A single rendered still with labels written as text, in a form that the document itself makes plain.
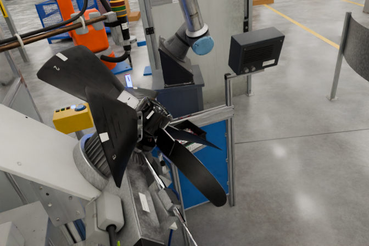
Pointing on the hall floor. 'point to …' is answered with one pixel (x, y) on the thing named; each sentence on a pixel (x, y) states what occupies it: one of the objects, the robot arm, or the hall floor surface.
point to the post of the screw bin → (179, 200)
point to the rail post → (231, 161)
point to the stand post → (73, 231)
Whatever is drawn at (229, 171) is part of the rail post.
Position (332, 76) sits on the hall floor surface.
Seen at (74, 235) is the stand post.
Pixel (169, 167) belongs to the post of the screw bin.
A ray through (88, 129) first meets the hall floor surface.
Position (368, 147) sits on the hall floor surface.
